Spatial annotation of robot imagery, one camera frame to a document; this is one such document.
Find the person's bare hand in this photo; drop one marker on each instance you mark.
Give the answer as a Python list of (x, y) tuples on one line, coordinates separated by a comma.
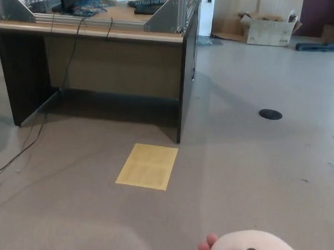
[(204, 247)]

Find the pink plush dumpling toy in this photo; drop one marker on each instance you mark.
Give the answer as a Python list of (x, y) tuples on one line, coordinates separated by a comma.
[(261, 245)]

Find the yellow floor sheet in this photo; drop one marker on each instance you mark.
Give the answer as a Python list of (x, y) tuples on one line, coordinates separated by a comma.
[(148, 165)]

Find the black round floor cover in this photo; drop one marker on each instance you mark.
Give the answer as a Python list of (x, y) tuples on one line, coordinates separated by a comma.
[(270, 114)]

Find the wooden desk with black sides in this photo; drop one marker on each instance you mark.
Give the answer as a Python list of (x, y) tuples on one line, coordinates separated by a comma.
[(117, 67)]

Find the clear plastic bag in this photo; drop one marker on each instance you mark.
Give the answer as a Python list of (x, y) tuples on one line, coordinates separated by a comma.
[(212, 41)]

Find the flat cardboard piece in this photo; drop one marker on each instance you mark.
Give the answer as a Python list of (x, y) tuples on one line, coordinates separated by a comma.
[(229, 28)]

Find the open cardboard box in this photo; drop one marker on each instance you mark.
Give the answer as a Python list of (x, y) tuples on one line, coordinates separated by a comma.
[(270, 32)]

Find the black foam tray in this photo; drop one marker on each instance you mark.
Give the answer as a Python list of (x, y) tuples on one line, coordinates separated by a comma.
[(320, 47)]

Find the black flat pad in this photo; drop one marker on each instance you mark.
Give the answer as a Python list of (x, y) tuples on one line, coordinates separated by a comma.
[(145, 10)]

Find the black keyboard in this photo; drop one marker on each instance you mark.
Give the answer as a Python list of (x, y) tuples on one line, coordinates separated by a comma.
[(146, 3)]

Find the aluminium extrusion frame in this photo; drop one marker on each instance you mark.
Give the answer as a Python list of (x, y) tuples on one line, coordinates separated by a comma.
[(160, 19)]

